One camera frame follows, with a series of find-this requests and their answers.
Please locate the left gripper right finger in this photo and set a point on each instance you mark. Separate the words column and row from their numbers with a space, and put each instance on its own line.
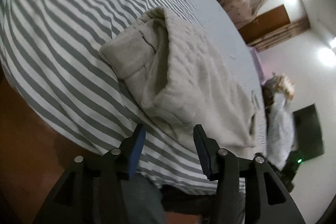
column 266, row 198

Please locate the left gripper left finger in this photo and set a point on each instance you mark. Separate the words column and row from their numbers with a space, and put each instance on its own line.
column 89, row 190

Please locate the beige fleece pants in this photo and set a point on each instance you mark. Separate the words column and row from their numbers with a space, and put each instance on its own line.
column 179, row 79

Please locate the floral pillow pile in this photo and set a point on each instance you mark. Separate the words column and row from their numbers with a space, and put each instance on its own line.
column 278, row 84

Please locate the purple covered table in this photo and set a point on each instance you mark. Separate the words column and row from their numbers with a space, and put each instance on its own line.
column 258, row 65

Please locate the narrow striped curtain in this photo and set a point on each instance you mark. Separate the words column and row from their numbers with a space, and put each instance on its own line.
column 280, row 35

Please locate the brown wooden door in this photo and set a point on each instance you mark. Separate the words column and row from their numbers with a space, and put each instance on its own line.
column 264, row 24

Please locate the grey striped bed sheet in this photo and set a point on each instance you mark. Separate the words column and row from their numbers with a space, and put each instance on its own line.
column 49, row 54

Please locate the black wall television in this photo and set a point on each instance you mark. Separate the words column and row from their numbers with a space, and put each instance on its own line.
column 308, row 133

